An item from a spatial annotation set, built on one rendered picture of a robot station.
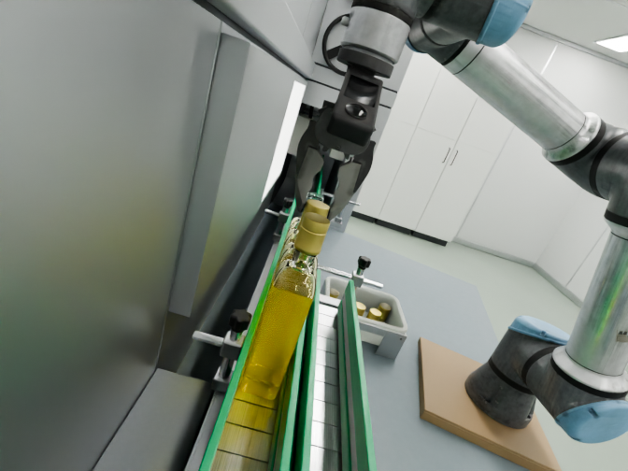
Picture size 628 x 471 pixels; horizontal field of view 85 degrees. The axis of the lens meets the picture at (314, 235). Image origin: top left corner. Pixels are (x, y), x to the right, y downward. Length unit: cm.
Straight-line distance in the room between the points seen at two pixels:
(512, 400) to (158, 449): 73
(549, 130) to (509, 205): 484
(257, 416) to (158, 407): 13
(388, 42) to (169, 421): 52
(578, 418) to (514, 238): 503
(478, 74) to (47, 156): 57
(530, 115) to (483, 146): 400
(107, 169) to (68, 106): 5
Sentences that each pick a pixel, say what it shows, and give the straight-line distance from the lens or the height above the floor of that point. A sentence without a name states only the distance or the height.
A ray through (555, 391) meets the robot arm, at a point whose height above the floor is 95.
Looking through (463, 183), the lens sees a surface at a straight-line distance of 469.
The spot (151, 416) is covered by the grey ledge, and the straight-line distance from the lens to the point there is 52.
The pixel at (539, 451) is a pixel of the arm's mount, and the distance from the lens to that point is 98.
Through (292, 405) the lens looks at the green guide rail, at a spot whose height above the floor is 97.
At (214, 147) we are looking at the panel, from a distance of 40.
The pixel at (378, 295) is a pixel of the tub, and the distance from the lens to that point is 104.
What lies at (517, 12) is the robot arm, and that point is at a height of 144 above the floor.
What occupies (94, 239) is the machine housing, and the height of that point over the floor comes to 117.
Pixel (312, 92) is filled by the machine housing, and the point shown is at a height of 129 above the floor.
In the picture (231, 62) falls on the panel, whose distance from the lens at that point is 39.
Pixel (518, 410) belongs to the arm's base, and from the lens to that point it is 96.
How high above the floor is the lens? 130
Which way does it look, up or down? 22 degrees down
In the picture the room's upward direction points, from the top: 19 degrees clockwise
